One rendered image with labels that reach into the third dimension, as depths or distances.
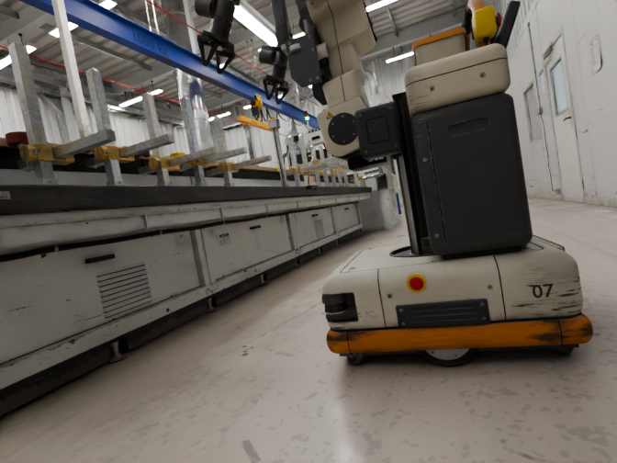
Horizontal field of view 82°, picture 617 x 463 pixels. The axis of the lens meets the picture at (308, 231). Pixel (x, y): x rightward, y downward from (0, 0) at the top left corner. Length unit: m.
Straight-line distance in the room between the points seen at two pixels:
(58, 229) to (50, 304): 0.35
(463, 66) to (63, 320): 1.57
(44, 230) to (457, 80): 1.28
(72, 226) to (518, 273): 1.35
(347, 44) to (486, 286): 0.86
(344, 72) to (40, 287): 1.32
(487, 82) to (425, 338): 0.67
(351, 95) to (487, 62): 0.40
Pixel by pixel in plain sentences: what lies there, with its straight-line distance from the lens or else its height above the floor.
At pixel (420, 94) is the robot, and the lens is 1.04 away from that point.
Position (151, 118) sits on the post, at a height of 1.00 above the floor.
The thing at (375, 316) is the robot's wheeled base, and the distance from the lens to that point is 1.03.
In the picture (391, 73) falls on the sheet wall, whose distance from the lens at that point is 12.55.
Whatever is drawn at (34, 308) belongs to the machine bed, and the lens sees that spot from 1.60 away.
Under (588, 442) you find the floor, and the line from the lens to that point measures 0.86.
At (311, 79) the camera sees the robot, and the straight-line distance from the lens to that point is 1.25.
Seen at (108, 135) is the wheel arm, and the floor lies 0.80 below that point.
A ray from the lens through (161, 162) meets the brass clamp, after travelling 1.69.
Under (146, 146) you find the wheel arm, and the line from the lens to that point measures 1.47.
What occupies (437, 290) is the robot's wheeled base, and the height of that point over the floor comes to 0.22.
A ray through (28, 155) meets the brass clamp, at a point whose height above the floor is 0.79.
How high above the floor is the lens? 0.48
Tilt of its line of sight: 3 degrees down
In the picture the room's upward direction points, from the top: 10 degrees counter-clockwise
